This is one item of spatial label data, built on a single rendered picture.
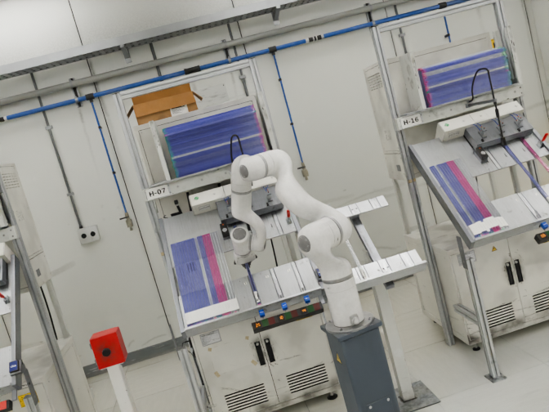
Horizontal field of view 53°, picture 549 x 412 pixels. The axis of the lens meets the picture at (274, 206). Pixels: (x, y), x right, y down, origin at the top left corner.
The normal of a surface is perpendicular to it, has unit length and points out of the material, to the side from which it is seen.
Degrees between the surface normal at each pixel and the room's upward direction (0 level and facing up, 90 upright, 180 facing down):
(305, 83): 90
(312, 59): 90
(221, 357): 90
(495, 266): 90
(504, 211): 44
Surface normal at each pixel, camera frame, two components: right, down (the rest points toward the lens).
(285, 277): -0.10, -0.64
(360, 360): 0.29, 0.04
